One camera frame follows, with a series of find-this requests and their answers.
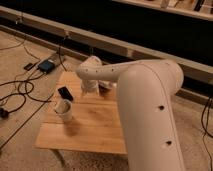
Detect black rectangular eraser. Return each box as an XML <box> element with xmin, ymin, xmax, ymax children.
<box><xmin>58</xmin><ymin>87</ymin><xmax>73</xmax><ymax>101</ymax></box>

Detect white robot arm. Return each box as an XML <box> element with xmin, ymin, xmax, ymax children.
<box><xmin>76</xmin><ymin>58</ymin><xmax>185</xmax><ymax>171</ymax></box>

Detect white paper cup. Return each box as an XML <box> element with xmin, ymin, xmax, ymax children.
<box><xmin>54</xmin><ymin>99</ymin><xmax>72</xmax><ymax>122</ymax></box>

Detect wooden table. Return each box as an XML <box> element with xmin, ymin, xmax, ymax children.
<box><xmin>36</xmin><ymin>72</ymin><xmax>126</xmax><ymax>154</ymax></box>

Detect blue black electronics box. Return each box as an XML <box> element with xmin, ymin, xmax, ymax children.
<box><xmin>38</xmin><ymin>60</ymin><xmax>55</xmax><ymax>73</ymax></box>

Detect small black device on floor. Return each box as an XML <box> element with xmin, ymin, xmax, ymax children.
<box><xmin>24</xmin><ymin>63</ymin><xmax>37</xmax><ymax>71</ymax></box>

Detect black floor cable loop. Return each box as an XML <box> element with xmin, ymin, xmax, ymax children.
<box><xmin>0</xmin><ymin>71</ymin><xmax>56</xmax><ymax>119</ymax></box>

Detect long wooden shelf rail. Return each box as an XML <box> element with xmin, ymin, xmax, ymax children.
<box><xmin>0</xmin><ymin>5</ymin><xmax>213</xmax><ymax>85</ymax></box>

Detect black cable at right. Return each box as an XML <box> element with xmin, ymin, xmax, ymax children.
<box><xmin>200</xmin><ymin>96</ymin><xmax>213</xmax><ymax>171</ymax></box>

